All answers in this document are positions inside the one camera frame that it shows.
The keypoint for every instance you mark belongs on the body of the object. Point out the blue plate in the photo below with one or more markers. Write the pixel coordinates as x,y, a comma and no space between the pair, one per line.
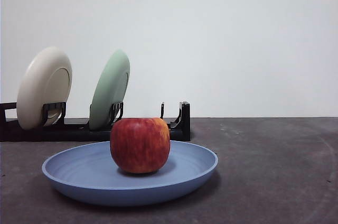
79,173

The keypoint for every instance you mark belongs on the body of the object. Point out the black plate rack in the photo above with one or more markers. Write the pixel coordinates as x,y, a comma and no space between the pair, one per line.
66,134

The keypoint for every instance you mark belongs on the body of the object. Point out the cream plate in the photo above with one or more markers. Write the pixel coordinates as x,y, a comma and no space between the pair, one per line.
39,84

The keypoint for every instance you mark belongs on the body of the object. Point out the red apple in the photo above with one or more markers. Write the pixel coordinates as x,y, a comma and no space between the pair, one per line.
140,144

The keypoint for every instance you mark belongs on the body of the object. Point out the green plate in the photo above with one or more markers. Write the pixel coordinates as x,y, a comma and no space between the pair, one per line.
109,89

